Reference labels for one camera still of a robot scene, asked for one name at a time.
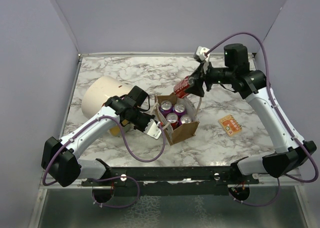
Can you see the purple soda can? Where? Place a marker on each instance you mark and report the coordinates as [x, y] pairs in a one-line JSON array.
[[166, 108], [179, 109], [185, 119]]

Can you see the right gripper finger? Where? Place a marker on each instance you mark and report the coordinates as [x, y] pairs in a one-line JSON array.
[[195, 87], [198, 73]]

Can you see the black mounting rail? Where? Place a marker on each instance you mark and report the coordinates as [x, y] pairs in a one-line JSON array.
[[169, 181]]

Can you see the white round box colourful lid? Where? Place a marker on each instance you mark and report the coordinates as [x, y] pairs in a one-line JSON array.
[[99, 92]]

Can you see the red cola can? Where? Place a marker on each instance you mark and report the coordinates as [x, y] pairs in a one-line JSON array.
[[180, 88], [173, 120]]

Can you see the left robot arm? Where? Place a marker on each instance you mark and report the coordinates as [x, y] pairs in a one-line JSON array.
[[61, 157]]

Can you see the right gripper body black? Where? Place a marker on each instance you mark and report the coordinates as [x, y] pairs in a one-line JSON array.
[[217, 75]]

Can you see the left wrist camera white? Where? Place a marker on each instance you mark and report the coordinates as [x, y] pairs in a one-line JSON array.
[[153, 129]]

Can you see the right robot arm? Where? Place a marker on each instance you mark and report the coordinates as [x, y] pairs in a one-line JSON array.
[[291, 150]]

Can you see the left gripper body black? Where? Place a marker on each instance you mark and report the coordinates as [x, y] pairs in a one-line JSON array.
[[140, 119]]

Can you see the orange spiral notebook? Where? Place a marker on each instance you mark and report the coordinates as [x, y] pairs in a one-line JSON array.
[[230, 125]]

